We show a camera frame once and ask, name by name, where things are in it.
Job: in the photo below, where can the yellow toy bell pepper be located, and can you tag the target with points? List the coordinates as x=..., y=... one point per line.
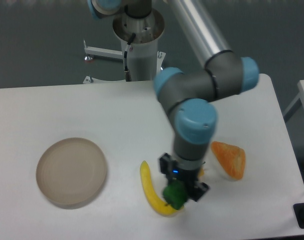
x=201, y=171

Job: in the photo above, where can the black device at table edge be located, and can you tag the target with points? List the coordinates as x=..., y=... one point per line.
x=299, y=214

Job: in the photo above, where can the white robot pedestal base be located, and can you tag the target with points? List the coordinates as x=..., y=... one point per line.
x=139, y=46

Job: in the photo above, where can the yellow toy banana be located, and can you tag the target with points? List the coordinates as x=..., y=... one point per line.
x=155, y=202

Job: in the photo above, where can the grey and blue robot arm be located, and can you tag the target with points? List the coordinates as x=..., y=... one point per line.
x=186, y=98

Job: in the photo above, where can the orange toy bread wedge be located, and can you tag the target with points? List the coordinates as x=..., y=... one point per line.
x=232, y=158

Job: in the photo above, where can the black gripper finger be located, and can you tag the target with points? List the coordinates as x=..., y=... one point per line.
x=197, y=190

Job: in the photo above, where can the green toy pepper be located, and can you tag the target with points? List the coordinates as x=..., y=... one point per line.
x=175, y=194

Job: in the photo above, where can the beige round plate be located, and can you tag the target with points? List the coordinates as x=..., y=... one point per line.
x=71, y=173

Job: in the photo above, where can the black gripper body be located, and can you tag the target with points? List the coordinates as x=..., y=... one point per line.
x=185, y=171

